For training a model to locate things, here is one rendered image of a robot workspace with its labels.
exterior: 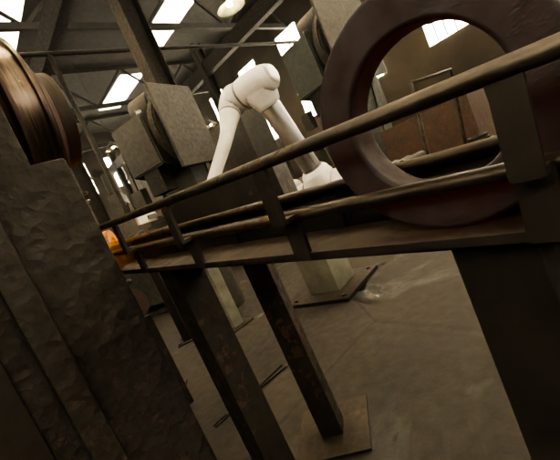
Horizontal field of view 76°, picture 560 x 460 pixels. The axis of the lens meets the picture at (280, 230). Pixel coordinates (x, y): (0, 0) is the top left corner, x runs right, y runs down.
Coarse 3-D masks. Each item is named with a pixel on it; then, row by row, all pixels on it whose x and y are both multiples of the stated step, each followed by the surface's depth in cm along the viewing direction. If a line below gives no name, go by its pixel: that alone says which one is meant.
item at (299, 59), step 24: (312, 0) 515; (336, 0) 540; (312, 24) 594; (336, 24) 534; (288, 48) 586; (312, 48) 550; (288, 72) 607; (312, 72) 568; (384, 72) 579; (312, 96) 596; (312, 120) 626; (384, 144) 606
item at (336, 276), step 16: (304, 272) 200; (320, 272) 194; (336, 272) 192; (352, 272) 204; (368, 272) 199; (320, 288) 198; (336, 288) 192; (352, 288) 186; (304, 304) 195; (320, 304) 188
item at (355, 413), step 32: (224, 192) 78; (256, 192) 77; (288, 192) 82; (256, 288) 90; (288, 320) 90; (288, 352) 92; (320, 384) 92; (320, 416) 94; (352, 416) 98; (320, 448) 92; (352, 448) 88
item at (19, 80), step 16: (0, 48) 89; (0, 64) 85; (16, 64) 88; (16, 80) 86; (32, 80) 87; (16, 96) 85; (32, 96) 87; (32, 112) 87; (48, 112) 89; (32, 128) 87; (48, 128) 90; (48, 144) 91; (48, 160) 92
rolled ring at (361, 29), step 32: (384, 0) 25; (416, 0) 24; (448, 0) 22; (480, 0) 21; (512, 0) 20; (544, 0) 20; (352, 32) 27; (384, 32) 26; (512, 32) 21; (544, 32) 20; (352, 64) 28; (320, 96) 31; (352, 96) 29; (544, 96) 21; (544, 128) 22; (352, 160) 31; (384, 160) 32; (480, 192) 25; (512, 192) 24; (416, 224) 30; (448, 224) 28
